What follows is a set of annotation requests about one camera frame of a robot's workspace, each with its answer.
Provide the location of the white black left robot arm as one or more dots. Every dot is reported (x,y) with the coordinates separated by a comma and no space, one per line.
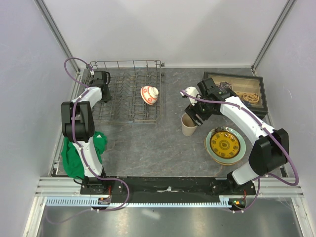
(83,146)

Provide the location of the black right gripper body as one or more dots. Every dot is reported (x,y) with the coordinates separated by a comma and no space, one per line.
(202,109)

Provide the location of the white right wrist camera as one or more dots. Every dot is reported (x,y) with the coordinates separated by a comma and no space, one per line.
(192,93)

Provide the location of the green cloth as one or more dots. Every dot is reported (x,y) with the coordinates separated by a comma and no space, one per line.
(71,159)

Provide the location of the yellow patterned plate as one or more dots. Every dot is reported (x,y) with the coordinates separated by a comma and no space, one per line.
(225,144)

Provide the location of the beige cup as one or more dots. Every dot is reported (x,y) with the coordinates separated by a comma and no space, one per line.
(188,127)

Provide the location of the green flower plate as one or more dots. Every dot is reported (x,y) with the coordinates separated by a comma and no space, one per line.
(240,138)

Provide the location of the black glass-lid display box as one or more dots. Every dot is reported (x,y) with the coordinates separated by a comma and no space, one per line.
(249,89)

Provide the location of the grey wire dish rack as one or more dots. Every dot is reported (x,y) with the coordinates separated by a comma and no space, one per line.
(126,104)

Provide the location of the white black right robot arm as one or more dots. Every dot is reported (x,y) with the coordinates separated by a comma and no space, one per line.
(270,147)

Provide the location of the slotted cable duct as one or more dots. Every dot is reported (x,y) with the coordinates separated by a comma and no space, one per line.
(97,202)

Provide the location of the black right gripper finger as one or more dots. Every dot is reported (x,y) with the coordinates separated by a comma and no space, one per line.
(197,120)
(191,113)

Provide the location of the white orange patterned bowl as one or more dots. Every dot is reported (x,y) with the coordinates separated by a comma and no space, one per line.
(149,94)

